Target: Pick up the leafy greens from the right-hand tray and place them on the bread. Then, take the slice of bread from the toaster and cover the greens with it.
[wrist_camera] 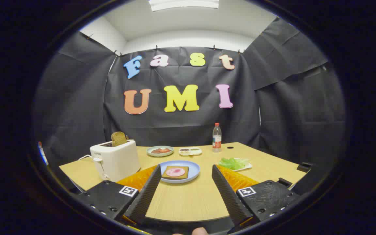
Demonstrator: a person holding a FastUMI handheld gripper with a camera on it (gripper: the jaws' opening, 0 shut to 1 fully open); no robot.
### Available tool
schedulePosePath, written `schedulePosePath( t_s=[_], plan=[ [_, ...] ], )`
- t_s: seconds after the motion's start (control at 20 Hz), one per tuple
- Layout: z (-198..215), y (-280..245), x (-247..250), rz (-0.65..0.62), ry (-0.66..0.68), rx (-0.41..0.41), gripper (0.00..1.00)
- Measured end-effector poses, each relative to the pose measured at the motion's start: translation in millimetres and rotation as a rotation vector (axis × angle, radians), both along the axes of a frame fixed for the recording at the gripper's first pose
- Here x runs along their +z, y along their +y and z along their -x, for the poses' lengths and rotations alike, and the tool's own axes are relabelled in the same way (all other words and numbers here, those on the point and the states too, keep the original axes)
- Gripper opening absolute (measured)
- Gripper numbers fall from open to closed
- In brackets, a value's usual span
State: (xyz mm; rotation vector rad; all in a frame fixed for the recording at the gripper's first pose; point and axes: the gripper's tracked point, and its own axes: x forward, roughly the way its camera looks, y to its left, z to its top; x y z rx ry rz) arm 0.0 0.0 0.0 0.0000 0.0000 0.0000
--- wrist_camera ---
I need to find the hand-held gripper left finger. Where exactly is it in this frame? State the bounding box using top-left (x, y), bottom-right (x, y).
top-left (72, 164), bottom-right (162, 226)

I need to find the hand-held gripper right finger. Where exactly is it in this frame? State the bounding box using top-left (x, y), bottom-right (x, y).
top-left (211, 164), bottom-right (302, 226)

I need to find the green lettuce leaf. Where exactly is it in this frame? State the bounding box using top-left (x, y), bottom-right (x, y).
top-left (219, 157), bottom-right (250, 171)

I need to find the brown toasted bread slice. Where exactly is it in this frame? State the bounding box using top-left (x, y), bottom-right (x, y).
top-left (111, 132), bottom-right (129, 147)

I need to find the brown bread slice with ham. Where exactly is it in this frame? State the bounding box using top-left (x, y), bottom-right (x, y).
top-left (161, 166), bottom-right (189, 180)

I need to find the white square plate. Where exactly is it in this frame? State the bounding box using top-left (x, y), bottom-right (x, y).
top-left (219, 158), bottom-right (253, 172)

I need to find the pink ham slice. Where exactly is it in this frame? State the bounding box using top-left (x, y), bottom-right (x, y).
top-left (166, 167), bottom-right (185, 177)

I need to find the blue round plate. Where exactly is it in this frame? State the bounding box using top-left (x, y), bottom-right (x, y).
top-left (158, 160), bottom-right (201, 184)

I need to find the pale green plate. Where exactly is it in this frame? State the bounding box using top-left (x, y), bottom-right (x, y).
top-left (147, 146), bottom-right (174, 157)

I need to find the white toaster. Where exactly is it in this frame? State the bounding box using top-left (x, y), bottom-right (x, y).
top-left (89, 140), bottom-right (141, 182)

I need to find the clear water bottle red cap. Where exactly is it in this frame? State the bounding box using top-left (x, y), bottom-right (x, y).
top-left (212, 123), bottom-right (222, 153)

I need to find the white divided seed tray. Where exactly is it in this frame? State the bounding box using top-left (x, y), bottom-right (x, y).
top-left (179, 147), bottom-right (203, 156)

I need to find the black backdrop cloth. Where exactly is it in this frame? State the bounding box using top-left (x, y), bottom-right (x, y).
top-left (33, 16), bottom-right (347, 196)

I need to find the white red blue object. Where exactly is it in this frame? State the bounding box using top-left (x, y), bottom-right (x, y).
top-left (38, 141), bottom-right (49, 165)

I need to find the ceiling light panel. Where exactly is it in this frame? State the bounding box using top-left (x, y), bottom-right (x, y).
top-left (149, 0), bottom-right (220, 11)

